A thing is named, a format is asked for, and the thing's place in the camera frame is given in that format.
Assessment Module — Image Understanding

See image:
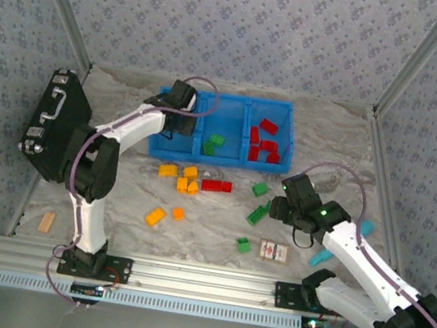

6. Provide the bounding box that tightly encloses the aluminium mounting rail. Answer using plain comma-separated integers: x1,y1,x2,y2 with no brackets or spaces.
0,232,429,328

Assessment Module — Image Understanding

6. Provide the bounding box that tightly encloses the playing card box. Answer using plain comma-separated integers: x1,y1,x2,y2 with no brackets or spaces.
255,237,293,266

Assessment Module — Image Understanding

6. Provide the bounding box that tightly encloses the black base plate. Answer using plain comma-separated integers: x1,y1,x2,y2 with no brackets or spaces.
272,279,351,318
56,247,135,285

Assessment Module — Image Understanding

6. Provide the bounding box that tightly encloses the cyan marker pen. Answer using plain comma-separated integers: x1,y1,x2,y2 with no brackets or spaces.
309,211,375,276

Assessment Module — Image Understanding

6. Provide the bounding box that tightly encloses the left small circuit board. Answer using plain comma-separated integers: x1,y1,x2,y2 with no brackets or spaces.
70,281,106,300

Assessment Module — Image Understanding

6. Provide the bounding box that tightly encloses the small wooden block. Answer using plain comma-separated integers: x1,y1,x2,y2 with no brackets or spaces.
36,210,58,235

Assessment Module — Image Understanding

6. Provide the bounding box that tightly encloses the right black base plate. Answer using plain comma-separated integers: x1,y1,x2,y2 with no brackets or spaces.
272,279,351,318

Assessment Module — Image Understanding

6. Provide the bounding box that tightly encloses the right aluminium frame post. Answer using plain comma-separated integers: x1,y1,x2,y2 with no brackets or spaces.
371,0,437,124

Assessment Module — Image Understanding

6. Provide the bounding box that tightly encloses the black case with metal handle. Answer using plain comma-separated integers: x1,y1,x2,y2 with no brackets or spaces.
12,62,99,188

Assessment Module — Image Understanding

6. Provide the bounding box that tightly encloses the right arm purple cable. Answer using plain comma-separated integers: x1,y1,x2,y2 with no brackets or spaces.
278,157,437,328

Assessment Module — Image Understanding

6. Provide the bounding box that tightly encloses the aluminium frame post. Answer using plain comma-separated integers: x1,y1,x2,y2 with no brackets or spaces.
10,0,104,72
371,0,437,124

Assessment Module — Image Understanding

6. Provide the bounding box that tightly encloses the left aluminium frame post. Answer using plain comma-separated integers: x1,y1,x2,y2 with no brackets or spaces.
10,0,104,72

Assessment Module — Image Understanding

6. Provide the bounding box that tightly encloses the blue three-compartment bin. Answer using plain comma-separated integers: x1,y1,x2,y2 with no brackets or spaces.
145,81,302,180

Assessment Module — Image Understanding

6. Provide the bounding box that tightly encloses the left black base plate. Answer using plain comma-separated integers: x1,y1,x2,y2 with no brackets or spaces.
56,247,135,285

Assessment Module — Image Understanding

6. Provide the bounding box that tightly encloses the right small circuit board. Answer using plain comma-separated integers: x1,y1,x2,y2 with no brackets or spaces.
299,315,331,328

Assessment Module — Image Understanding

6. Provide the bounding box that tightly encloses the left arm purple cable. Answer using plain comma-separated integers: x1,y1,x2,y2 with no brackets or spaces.
39,57,221,325

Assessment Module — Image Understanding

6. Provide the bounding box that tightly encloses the small circuit board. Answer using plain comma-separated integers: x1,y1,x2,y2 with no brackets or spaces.
70,281,106,300
299,315,331,328

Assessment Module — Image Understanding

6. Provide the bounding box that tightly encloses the light blue slotted cable duct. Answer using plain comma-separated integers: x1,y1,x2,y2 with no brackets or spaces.
0,266,306,328

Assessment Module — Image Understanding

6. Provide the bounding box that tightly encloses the right aluminium side rail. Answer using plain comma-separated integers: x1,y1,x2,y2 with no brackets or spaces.
343,107,437,297

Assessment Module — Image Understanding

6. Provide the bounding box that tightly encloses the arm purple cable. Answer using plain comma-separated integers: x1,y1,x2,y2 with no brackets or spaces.
39,57,221,325
278,157,437,328

